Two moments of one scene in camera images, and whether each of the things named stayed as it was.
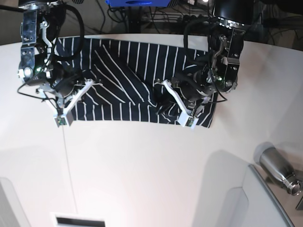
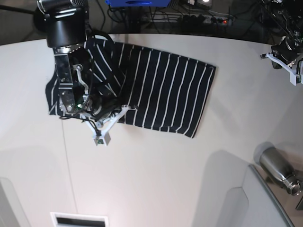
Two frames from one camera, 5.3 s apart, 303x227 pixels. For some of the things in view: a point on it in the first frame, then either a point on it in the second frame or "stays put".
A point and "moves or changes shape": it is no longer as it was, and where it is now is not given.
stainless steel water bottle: (273, 161) stays put
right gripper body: (196, 85) → (287, 50)
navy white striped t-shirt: (122, 76) moves or changes shape
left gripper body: (63, 80) → (102, 105)
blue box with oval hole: (138, 3) stays put
